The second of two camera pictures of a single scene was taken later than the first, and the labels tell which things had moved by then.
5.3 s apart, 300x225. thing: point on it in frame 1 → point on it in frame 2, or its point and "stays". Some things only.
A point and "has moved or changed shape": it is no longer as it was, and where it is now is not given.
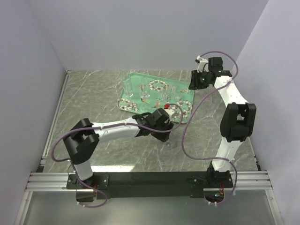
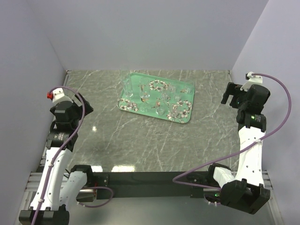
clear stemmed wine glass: [145, 92] stays
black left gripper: [163, 137] → [88, 109]
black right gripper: [194, 84] → [232, 89]
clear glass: [165, 95] stays
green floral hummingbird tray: [142, 93] stays
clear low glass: [168, 144] has moved or changed shape
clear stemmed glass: [172, 88] stays
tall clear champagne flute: [127, 82] stays
